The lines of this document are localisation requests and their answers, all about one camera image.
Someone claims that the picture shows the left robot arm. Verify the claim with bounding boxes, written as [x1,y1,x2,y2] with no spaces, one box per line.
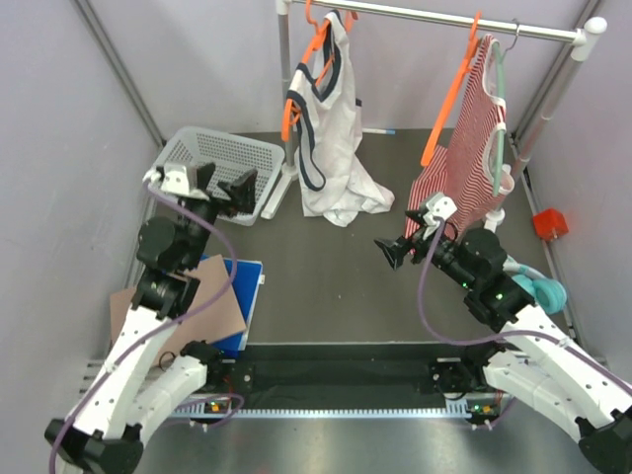
[44,163,258,473]

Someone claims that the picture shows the orange hanger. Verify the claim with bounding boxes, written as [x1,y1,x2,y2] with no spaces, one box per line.
[421,11,482,168]
[276,1,358,144]

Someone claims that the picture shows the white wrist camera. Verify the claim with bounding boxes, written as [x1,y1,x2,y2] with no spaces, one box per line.
[419,192,457,227]
[142,162,205,198]

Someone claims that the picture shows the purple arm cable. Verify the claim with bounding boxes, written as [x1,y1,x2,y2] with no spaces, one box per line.
[47,180,246,474]
[417,224,632,430]

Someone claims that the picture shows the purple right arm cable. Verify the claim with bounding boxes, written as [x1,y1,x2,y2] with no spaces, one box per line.
[417,224,632,430]

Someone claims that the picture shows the white perforated plastic basket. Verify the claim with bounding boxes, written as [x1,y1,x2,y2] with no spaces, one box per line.
[155,126,284,226]

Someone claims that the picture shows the red cube block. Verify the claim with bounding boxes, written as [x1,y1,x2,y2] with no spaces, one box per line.
[532,208,569,242]

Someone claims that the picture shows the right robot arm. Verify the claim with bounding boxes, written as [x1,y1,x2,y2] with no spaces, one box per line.
[375,211,631,473]

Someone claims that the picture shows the white metal clothes rack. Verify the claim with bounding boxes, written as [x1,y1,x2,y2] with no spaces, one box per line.
[261,1,607,220]

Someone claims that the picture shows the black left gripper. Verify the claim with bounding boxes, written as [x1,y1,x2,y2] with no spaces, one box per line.
[180,162,257,270]

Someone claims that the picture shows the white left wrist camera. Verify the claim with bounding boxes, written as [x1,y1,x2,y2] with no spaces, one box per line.
[142,162,205,198]

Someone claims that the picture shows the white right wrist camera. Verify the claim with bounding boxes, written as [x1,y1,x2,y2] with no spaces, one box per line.
[419,192,457,227]

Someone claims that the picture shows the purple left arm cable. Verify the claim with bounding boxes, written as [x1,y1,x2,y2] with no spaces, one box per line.
[47,180,246,474]

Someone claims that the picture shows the brown cardboard sheet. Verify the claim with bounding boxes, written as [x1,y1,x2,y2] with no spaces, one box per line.
[110,255,246,365]

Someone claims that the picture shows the red striped tank top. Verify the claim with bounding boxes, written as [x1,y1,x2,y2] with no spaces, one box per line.
[408,35,514,237]

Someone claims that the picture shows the green hanger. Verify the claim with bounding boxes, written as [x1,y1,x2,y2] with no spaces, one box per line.
[488,19,520,197]

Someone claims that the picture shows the grey aluminium frame post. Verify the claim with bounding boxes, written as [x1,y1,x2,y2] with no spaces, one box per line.
[71,0,166,147]

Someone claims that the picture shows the white marker blue tip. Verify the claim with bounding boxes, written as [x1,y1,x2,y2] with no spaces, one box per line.
[362,127,396,135]

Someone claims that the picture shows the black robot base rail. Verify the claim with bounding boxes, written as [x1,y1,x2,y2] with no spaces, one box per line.
[216,342,498,409]

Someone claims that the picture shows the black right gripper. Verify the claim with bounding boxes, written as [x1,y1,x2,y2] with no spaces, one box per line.
[375,209,477,290]

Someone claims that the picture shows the grey slotted cable duct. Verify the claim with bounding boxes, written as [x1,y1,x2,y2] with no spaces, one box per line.
[170,398,500,421]

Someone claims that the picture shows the white printed tank top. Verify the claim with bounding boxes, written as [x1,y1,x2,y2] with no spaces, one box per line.
[286,10,395,227]

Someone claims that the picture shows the teal cat ear headphones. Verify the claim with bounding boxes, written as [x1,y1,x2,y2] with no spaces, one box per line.
[504,257,568,315]

